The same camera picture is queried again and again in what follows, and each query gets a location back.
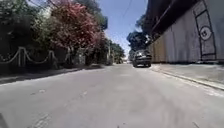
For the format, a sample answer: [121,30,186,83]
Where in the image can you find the concrete pavement with kerb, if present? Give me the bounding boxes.
[0,63,104,86]

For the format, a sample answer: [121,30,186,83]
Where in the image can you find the grey asphalt road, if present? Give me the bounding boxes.
[0,63,224,128]

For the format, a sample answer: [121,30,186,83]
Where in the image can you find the dark car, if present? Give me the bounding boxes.
[131,49,153,68]

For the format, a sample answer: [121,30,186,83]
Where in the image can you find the green trees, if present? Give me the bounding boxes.
[0,0,126,69]

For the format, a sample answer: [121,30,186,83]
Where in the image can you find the grey wall with painted frame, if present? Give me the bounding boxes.
[144,0,224,65]

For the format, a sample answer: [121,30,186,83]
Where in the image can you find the distant dark tree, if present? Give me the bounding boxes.
[126,14,151,53]

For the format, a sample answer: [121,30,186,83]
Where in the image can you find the red flowering tree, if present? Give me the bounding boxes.
[48,0,106,54]

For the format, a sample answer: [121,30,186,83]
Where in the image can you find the chain fence with posts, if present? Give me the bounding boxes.
[0,45,73,69]

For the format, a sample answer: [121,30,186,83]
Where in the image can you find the overhead wires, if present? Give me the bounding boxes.
[119,0,149,21]

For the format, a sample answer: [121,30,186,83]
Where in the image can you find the raised concrete pavement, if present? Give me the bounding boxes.
[149,63,224,92]

